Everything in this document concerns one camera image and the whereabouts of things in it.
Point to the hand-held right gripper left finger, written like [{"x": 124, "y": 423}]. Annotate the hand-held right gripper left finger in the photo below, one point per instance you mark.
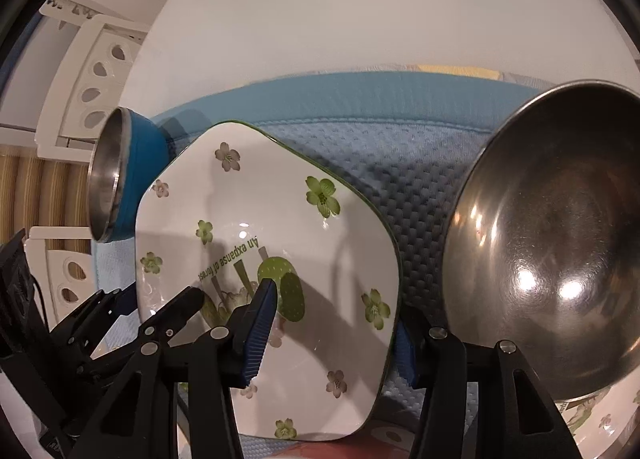
[{"x": 257, "y": 334}]

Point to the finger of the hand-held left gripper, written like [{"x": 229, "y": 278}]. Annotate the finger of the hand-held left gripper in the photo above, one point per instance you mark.
[
  {"x": 119, "y": 301},
  {"x": 182, "y": 304}
]

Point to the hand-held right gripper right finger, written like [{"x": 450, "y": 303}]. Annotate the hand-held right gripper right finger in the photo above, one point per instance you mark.
[{"x": 405, "y": 354}]

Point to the white green floral plate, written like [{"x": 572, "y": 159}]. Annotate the white green floral plate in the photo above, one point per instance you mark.
[{"x": 300, "y": 239}]

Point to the blue steel bowl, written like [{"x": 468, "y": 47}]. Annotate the blue steel bowl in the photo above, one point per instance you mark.
[{"x": 145, "y": 164}]

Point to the pink steel bowl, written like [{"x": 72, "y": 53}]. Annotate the pink steel bowl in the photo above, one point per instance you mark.
[{"x": 550, "y": 239}]

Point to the light blue textured mat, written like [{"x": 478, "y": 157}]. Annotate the light blue textured mat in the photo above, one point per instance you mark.
[{"x": 400, "y": 164}]

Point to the white carved chair back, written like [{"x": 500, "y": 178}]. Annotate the white carved chair back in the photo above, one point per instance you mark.
[{"x": 55, "y": 6}]

